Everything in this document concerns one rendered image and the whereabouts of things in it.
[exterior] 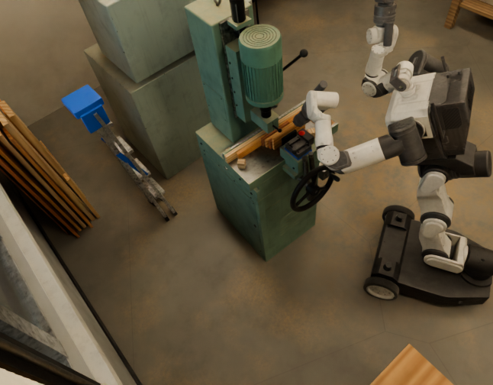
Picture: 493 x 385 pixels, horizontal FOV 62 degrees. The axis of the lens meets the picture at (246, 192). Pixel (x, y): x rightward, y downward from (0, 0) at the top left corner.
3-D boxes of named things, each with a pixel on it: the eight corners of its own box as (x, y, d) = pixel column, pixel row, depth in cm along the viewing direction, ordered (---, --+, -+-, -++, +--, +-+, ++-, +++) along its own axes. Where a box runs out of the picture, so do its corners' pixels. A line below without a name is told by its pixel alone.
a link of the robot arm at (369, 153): (333, 182, 167) (388, 163, 159) (324, 176, 155) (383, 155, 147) (325, 156, 170) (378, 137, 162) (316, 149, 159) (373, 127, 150)
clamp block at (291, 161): (297, 175, 201) (297, 163, 194) (279, 159, 208) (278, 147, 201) (319, 159, 206) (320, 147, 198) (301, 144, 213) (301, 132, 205)
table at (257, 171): (261, 204, 197) (260, 197, 192) (224, 167, 213) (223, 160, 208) (351, 140, 215) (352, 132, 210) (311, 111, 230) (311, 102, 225)
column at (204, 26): (233, 143, 227) (210, 26, 169) (210, 123, 238) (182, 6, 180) (264, 124, 234) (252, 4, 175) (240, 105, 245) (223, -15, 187)
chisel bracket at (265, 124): (268, 136, 203) (267, 124, 196) (250, 121, 210) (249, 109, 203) (279, 129, 205) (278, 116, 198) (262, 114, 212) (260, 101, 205)
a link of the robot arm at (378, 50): (394, 21, 176) (387, 46, 187) (375, 24, 176) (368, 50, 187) (400, 30, 173) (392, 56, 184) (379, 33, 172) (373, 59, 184)
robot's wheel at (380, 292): (358, 277, 249) (378, 294, 255) (356, 285, 246) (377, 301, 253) (385, 274, 233) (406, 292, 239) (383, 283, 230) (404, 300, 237)
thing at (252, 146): (239, 160, 207) (238, 154, 204) (236, 157, 208) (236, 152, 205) (329, 101, 225) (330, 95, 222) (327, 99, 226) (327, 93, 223)
